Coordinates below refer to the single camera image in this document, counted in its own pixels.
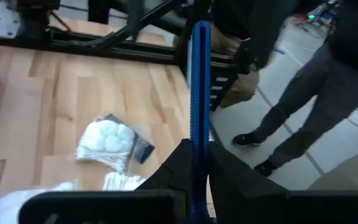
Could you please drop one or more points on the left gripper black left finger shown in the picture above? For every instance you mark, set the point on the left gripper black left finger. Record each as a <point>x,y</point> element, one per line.
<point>166,180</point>

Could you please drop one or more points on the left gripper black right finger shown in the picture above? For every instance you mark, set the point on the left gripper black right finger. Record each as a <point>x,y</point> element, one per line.
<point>244,193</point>

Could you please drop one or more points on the clear bag of white cotton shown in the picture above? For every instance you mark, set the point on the clear bag of white cotton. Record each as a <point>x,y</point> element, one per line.
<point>120,183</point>
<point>5,208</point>

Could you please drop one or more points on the blue plastic toiletry case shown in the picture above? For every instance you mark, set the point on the blue plastic toiletry case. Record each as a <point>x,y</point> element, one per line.
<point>200,93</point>

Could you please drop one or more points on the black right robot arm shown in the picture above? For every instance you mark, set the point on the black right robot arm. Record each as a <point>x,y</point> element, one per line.
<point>36,18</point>

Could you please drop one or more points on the cotton balls and swabs bag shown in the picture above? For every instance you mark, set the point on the cotton balls and swabs bag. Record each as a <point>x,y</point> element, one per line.
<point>104,140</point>

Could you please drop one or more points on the black aluminium rig frame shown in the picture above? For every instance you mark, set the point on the black aluminium rig frame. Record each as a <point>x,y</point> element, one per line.
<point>104,49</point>

